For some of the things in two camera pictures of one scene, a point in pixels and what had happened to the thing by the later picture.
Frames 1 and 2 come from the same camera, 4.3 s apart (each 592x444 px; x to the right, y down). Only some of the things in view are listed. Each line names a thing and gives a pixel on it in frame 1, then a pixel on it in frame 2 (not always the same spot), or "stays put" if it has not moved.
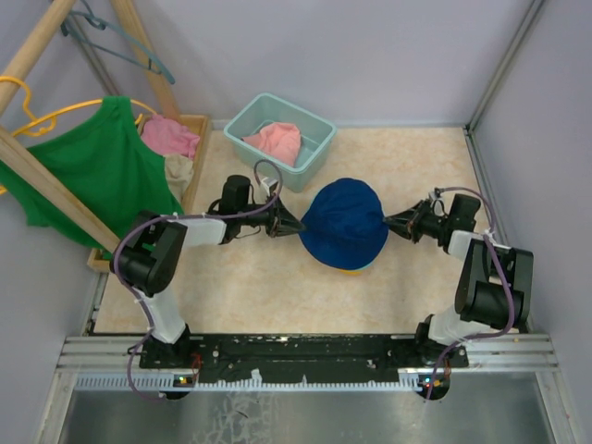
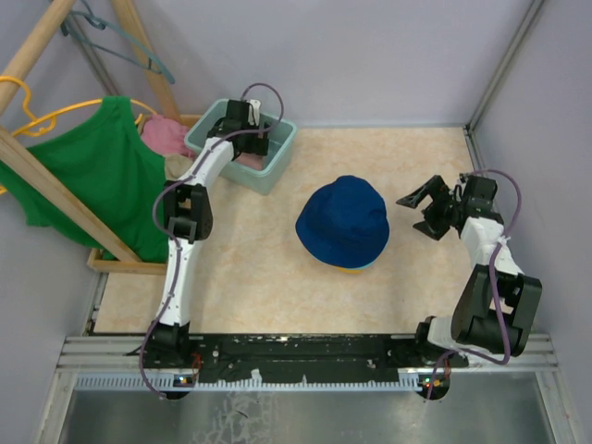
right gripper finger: (400, 222) -> (432, 188)
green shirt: (107, 161) stays put
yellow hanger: (43, 124) stays put
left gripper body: (274, 219) -> (256, 145)
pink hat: (279, 139) -> (252, 160)
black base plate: (301, 359) stays put
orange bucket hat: (351, 273) stays put
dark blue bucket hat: (345, 225) stays put
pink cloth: (168, 138) stays put
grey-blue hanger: (104, 25) stays put
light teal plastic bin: (315, 135) -> (263, 173)
